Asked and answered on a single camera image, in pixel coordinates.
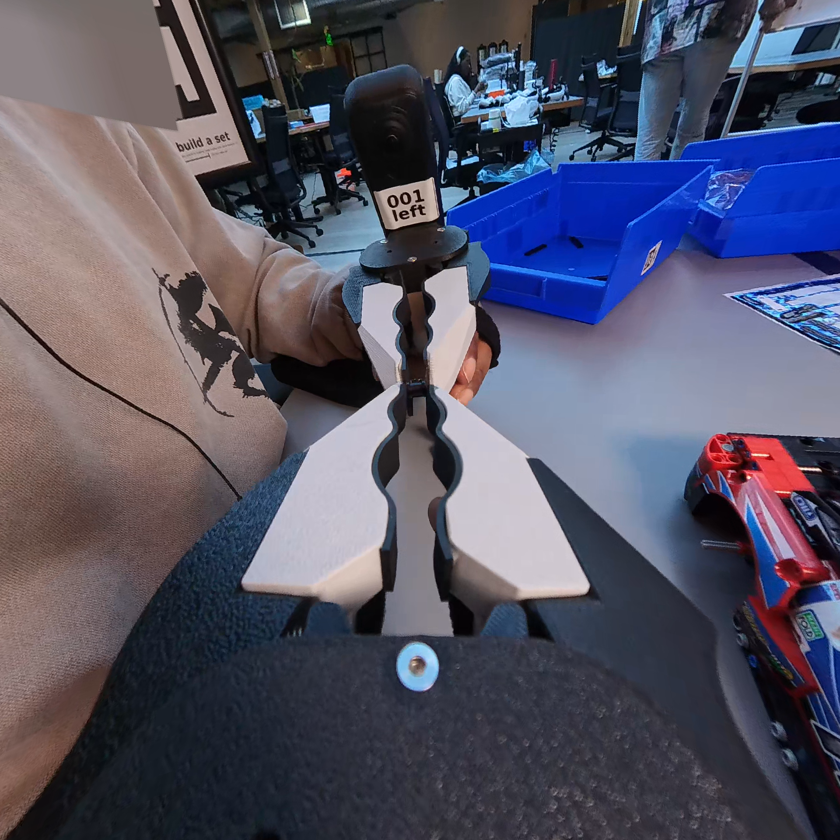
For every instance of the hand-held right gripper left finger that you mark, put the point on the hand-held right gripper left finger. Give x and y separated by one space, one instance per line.
321 518

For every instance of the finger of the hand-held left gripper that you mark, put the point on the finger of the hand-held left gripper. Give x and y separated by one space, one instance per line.
377 321
453 315

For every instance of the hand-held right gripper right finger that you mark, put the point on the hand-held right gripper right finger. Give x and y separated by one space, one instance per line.
518 525

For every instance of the long black lego axle assembly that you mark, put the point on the long black lego axle assembly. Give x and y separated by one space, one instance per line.
415 367

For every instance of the person's left forearm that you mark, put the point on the person's left forearm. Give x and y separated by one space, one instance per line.
295 308

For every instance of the red white lego race car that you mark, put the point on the red white lego race car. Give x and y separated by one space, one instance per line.
787 558

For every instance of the person's left hand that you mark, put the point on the person's left hand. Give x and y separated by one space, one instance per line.
474 374

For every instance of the black office chair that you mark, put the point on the black office chair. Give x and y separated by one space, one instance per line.
341 157
289 177

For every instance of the blue plastic bin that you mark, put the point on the blue plastic bin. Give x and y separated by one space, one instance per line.
590 275
781 210

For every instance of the black white marker board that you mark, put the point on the black white marker board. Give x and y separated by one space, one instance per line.
203 85

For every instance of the person's beige sweatshirt torso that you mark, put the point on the person's beige sweatshirt torso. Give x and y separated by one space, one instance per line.
98 459

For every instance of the clear bag of parts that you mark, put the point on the clear bag of parts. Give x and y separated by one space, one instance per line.
728 189

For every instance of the holographic sticker sheet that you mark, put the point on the holographic sticker sheet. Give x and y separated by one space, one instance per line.
794 312

